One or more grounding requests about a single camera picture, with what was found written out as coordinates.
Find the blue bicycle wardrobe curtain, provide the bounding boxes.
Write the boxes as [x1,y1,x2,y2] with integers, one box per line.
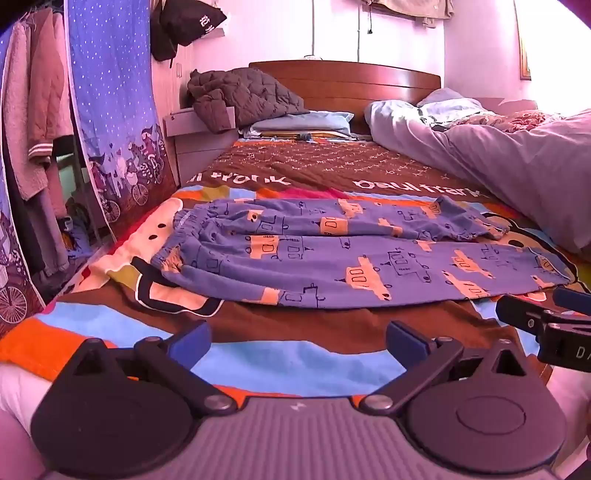
[64,0,175,237]

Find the hanging wall cable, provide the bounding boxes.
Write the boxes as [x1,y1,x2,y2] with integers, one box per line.
[355,0,375,63]

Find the blue patterned pajama pants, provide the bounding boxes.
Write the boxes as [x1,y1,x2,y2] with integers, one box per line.
[151,196,573,309]

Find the beige cloth on wall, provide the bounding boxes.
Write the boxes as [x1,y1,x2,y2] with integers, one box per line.
[365,0,455,28]

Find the colourful cartoon bed sheet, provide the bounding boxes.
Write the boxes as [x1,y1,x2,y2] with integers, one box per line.
[1,140,590,395]

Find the pink floral blanket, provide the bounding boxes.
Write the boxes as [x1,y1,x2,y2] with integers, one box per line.
[449,110,561,133]

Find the hanging pink brown clothes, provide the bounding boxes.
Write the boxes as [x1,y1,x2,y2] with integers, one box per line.
[3,7,73,278]

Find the grey lilac duvet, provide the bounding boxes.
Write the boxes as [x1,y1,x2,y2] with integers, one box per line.
[365,101,590,258]

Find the grey bedside cabinet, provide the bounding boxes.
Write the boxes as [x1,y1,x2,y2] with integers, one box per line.
[163,107,238,185]

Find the wooden headboard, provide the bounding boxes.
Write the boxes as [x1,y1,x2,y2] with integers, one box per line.
[249,60,442,134]

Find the blue wardrobe curtain left panel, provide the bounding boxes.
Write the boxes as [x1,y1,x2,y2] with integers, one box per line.
[1,115,45,336]

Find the light blue pillow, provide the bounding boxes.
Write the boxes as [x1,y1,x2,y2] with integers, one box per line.
[240,111,355,138]

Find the brown quilted jacket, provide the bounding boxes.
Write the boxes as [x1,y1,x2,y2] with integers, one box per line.
[187,67,308,133]

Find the black hanging bag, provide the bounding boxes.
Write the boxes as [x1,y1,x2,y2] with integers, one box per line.
[150,0,228,62]

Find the framed picture on wall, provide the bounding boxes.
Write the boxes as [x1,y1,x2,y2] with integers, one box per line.
[513,0,532,81]

